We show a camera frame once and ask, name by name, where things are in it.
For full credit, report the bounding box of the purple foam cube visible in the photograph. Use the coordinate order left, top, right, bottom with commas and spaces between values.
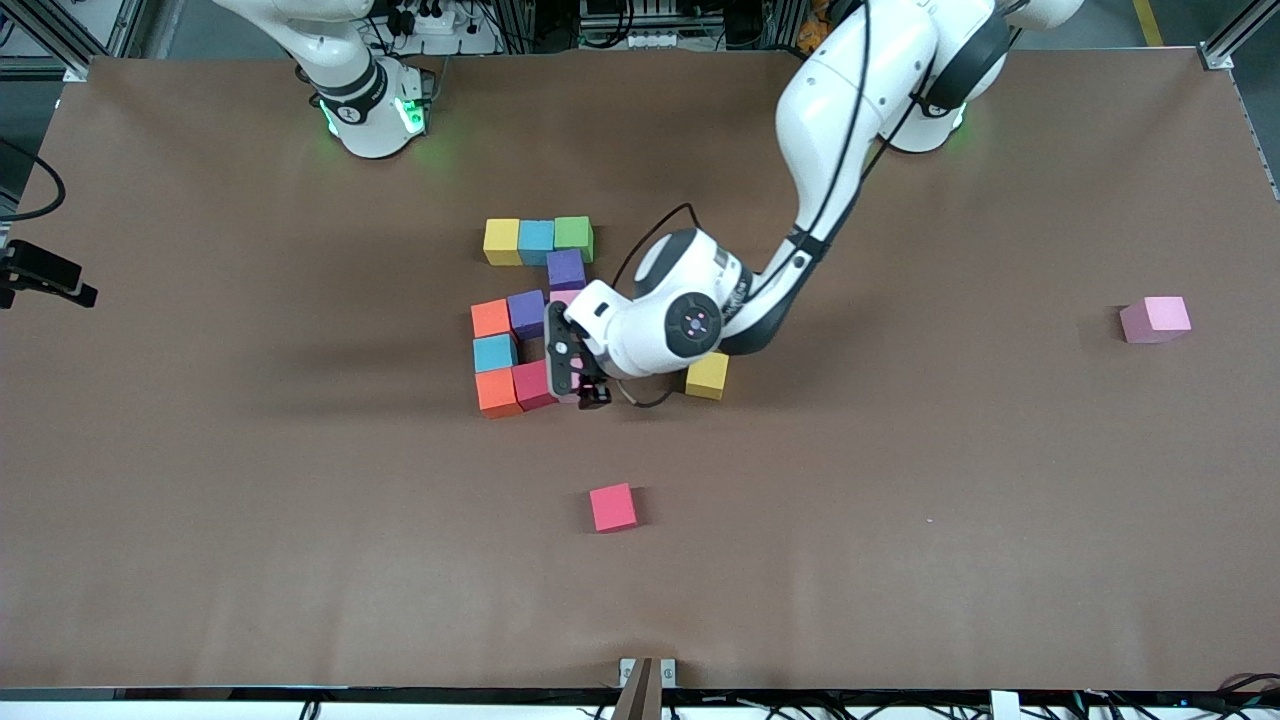
507, 290, 549, 342
546, 248, 589, 295

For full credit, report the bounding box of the small metal bracket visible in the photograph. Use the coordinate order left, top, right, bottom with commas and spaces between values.
619, 657, 677, 689

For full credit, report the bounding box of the green foam cube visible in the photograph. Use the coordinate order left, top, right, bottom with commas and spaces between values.
553, 216, 596, 264

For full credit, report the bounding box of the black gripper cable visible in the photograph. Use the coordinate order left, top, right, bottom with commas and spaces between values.
0, 140, 67, 223
610, 203, 701, 409

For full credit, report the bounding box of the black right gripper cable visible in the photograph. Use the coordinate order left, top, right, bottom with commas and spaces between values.
0, 140, 67, 223

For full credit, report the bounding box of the aluminium table edge rail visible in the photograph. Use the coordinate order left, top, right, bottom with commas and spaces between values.
1228, 68, 1280, 201

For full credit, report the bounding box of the red foam cube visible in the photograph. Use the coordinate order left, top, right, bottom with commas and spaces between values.
512, 360, 559, 413
589, 483, 639, 534

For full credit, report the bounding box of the orange foam cube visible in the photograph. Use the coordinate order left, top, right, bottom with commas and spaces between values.
470, 298, 513, 341
476, 368, 524, 419

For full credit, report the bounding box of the white power strip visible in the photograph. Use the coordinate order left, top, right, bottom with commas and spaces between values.
580, 0, 791, 51
385, 0, 501, 56

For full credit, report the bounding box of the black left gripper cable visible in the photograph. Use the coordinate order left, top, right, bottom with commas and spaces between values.
610, 203, 701, 409

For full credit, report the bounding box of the black cable loop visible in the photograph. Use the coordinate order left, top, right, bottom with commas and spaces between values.
1215, 672, 1280, 701

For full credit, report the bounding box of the pale mauve foam cube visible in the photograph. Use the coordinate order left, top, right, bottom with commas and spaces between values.
1119, 296, 1193, 345

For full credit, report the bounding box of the aluminium frame post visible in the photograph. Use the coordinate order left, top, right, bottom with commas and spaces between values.
0, 0, 151, 83
1198, 0, 1280, 73

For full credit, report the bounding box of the pile of orange packets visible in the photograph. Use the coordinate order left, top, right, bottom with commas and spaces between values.
798, 0, 836, 53

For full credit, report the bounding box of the yellow foam cube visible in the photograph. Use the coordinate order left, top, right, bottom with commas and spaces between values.
685, 352, 730, 401
483, 218, 522, 267

